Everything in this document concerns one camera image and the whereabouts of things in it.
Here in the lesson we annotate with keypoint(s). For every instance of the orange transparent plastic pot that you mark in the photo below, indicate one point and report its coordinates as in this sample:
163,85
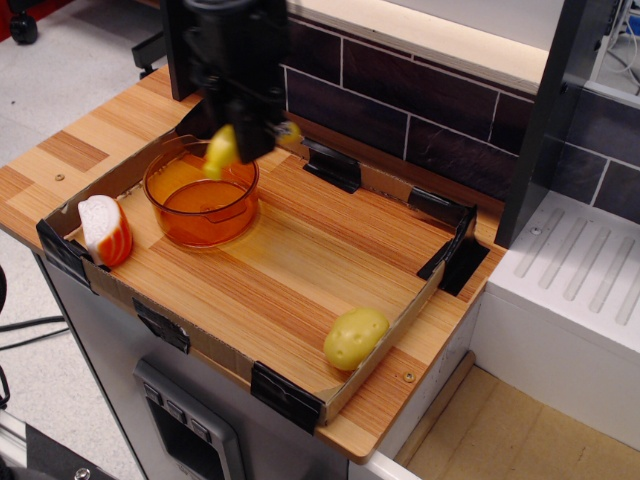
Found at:
192,209

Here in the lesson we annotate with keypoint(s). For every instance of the yellow toy banana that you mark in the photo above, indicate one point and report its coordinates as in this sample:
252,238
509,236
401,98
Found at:
223,151

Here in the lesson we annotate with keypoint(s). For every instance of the cardboard fence with black tape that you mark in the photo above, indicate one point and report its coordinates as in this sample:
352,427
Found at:
261,305

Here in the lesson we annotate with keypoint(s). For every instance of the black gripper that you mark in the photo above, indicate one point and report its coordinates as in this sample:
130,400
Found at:
236,62

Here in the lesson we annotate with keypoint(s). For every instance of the grey toy oven front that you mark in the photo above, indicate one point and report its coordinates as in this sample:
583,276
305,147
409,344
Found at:
203,445

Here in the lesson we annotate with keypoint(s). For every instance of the white orange toy sushi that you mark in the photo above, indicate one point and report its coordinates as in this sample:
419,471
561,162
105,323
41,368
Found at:
106,230

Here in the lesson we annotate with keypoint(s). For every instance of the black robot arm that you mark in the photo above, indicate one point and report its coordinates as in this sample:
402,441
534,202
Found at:
238,7

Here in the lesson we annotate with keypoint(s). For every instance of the white toy sink drainer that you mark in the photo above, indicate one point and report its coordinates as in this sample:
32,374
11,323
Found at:
578,267

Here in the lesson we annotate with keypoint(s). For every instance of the yellow toy potato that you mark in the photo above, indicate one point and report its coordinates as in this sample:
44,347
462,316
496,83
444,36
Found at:
353,337

